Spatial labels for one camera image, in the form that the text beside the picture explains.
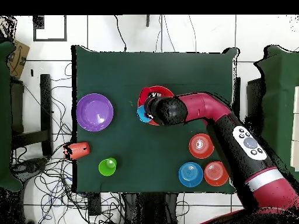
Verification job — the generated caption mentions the black chair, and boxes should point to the black chair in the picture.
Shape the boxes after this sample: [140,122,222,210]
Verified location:
[246,78,266,122]

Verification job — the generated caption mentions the blue cup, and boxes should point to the blue cup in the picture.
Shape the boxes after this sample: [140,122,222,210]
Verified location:
[136,104,152,124]

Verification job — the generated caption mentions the green cloth side table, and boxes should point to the green cloth side table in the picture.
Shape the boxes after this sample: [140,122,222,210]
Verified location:
[0,40,24,192]
[253,44,299,183]

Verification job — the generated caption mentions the cardboard box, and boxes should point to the cardboard box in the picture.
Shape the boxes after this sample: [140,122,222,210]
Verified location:
[6,38,30,81]

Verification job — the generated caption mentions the green cup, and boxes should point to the green cup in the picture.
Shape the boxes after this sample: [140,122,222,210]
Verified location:
[98,157,117,177]

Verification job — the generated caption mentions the black floor cable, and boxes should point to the black floor cable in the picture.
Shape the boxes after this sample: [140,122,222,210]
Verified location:
[113,15,128,53]

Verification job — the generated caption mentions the black square floor frame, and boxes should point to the black square floor frame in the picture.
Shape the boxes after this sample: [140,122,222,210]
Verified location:
[33,15,68,42]

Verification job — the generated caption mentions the orange cup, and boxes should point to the orange cup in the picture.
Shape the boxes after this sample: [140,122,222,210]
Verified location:
[62,141,91,161]

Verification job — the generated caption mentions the dark green tablecloth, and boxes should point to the dark green tablecloth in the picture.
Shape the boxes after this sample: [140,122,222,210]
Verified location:
[71,44,239,194]

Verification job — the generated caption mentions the black metal leg frame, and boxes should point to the black metal leg frame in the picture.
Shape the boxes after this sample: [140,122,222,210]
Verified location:
[10,73,53,157]

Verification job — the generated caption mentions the black power strip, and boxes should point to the black power strip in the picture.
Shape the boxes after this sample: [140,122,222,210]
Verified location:
[88,192,102,216]

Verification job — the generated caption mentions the small orange bowl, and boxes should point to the small orange bowl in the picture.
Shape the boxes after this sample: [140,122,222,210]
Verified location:
[203,161,230,187]
[188,133,215,160]

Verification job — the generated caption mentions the wide orange bowl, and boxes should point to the wide orange bowl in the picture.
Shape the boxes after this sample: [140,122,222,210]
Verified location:
[137,85,175,127]

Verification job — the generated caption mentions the black caster base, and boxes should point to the black caster base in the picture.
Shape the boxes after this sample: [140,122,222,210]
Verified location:
[11,157,48,180]

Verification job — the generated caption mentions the purple bowl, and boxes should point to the purple bowl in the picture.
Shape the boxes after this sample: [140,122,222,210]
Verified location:
[75,93,114,132]

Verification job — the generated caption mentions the blue bowl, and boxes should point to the blue bowl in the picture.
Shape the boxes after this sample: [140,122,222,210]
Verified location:
[178,162,204,188]

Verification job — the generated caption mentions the white boxes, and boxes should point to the white boxes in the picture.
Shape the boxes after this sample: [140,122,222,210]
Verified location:
[290,85,299,172]

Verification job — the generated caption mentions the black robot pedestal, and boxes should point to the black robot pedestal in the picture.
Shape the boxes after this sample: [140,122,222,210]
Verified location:
[123,192,178,224]

